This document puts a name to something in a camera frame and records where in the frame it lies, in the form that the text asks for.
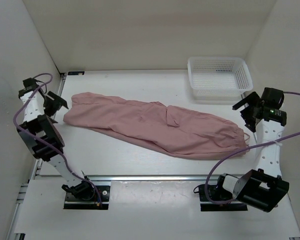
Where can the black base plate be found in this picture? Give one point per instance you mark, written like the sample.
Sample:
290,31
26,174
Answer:
97,197
219,195

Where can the white plastic mesh basket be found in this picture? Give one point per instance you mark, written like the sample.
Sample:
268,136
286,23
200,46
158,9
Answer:
218,77

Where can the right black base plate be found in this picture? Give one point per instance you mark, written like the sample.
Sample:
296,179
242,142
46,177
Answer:
219,195

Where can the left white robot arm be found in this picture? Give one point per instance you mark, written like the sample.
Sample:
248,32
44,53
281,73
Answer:
36,128

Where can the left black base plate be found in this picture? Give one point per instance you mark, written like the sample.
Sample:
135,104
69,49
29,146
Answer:
97,197

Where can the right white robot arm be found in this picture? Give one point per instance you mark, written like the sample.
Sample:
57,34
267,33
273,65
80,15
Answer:
263,186

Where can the pink trousers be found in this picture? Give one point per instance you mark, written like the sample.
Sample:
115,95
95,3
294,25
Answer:
171,130

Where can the black corner bracket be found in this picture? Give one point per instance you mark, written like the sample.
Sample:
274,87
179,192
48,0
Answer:
76,73

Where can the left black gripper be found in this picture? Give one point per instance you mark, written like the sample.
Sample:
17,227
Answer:
58,102

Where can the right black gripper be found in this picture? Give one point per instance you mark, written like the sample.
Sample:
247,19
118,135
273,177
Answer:
253,99

